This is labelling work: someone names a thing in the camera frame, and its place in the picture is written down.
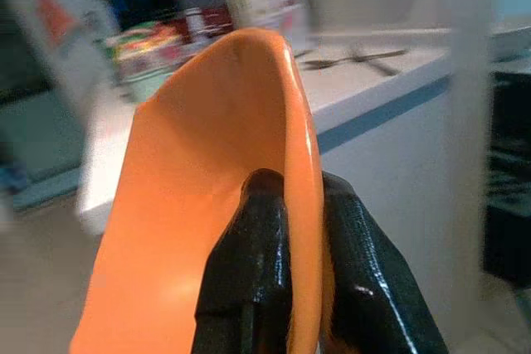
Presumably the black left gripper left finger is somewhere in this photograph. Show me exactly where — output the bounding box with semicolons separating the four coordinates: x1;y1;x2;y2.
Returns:
192;168;296;354

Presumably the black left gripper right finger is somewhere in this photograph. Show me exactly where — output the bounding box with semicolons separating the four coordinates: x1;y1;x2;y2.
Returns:
321;171;450;354

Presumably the orange plastic plate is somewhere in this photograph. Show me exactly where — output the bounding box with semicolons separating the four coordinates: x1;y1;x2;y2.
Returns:
68;27;335;354

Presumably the white table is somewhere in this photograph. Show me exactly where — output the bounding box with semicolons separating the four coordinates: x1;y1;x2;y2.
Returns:
78;27;494;235

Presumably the silver spoon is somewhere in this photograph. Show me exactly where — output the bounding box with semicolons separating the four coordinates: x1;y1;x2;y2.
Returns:
304;56;362;70

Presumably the silver fork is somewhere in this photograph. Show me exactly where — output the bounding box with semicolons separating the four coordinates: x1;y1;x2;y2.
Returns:
350;49;407;77

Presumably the colourful snack package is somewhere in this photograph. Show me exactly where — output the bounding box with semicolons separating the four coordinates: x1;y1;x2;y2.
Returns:
105;22;188;102

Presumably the red and white box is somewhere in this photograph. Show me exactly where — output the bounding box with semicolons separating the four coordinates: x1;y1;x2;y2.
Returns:
173;0;233;42

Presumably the white and orange board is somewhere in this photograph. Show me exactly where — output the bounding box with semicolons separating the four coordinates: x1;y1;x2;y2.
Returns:
7;0;121;102

